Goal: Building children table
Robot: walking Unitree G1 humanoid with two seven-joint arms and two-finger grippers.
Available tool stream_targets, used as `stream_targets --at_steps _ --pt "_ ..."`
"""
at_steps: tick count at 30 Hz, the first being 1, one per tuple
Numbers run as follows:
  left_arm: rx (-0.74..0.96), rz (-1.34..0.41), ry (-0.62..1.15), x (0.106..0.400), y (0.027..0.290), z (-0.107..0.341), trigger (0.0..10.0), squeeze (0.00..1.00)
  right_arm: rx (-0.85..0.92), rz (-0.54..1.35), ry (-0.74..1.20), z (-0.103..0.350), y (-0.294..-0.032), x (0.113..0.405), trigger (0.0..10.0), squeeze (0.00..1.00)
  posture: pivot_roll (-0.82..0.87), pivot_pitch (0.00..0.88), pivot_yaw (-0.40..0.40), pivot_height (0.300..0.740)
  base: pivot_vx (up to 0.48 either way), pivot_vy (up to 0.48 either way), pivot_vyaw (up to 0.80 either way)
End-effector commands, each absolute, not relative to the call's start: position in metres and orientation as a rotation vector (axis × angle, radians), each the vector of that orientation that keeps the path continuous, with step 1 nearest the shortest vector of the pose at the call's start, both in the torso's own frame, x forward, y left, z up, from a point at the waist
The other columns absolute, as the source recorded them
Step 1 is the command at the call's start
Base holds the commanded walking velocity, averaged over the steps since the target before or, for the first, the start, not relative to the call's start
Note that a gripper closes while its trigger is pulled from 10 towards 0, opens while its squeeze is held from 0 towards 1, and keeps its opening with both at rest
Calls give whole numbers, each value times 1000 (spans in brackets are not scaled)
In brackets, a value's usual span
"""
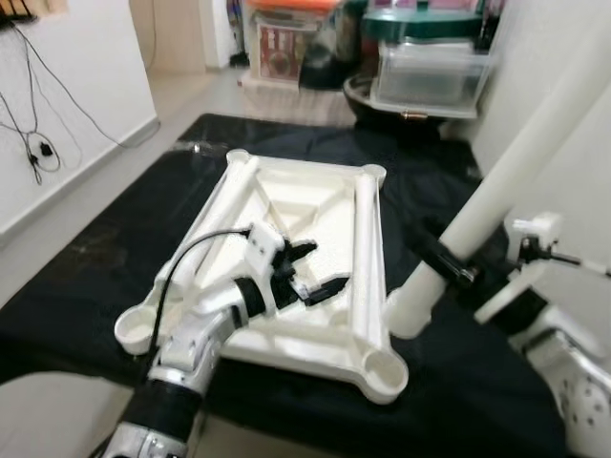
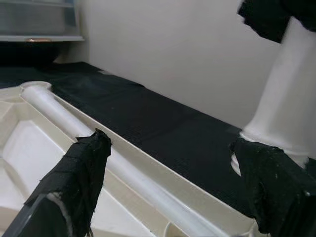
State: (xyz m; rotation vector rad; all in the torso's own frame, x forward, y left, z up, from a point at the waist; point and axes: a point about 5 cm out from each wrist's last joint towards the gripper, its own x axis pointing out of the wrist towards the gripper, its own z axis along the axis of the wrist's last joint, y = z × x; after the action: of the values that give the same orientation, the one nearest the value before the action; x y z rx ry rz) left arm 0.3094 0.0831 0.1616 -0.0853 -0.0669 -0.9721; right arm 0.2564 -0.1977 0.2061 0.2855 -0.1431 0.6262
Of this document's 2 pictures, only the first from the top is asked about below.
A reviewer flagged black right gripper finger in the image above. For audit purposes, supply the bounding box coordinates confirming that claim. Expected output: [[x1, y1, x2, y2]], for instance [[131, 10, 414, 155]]
[[411, 229, 478, 287]]

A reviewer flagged white plastic table top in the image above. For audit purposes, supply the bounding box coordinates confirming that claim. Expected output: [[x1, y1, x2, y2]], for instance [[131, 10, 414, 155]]
[[113, 148, 410, 406]]

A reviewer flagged clear crinkled tape strip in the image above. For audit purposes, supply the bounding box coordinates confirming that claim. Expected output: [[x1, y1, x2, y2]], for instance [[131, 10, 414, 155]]
[[177, 140, 230, 156]]

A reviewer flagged beige patterned cloth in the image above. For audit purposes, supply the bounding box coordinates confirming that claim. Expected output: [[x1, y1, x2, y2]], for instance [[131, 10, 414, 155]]
[[237, 72, 354, 125]]

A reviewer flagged black round wok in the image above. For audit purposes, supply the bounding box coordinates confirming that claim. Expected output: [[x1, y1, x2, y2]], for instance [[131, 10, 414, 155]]
[[344, 74, 459, 135]]

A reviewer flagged clear plastic storage box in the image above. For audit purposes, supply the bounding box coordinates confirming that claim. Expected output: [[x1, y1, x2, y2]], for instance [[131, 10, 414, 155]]
[[370, 38, 497, 120]]

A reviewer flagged red printed cardboard box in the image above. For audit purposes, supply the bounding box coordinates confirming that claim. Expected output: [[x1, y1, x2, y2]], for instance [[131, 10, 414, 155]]
[[253, 14, 311, 82]]

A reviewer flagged green round pot lid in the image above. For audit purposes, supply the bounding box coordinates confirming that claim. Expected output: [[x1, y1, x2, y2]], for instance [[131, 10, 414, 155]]
[[363, 8, 488, 44]]

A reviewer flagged orange plastic lid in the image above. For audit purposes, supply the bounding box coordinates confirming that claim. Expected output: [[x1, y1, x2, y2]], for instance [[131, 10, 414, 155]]
[[246, 0, 340, 12]]

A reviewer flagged black power adapter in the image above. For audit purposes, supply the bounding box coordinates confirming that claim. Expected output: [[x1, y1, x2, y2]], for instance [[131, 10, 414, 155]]
[[29, 138, 53, 163]]

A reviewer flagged black router box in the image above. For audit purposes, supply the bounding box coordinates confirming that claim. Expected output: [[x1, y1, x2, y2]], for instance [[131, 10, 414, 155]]
[[0, 10, 39, 25]]

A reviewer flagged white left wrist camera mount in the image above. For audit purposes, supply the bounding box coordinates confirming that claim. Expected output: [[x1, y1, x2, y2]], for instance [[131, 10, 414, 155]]
[[243, 224, 285, 280]]

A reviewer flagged black wall power cable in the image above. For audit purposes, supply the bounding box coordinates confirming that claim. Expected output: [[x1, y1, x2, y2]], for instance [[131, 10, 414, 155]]
[[0, 24, 125, 182]]

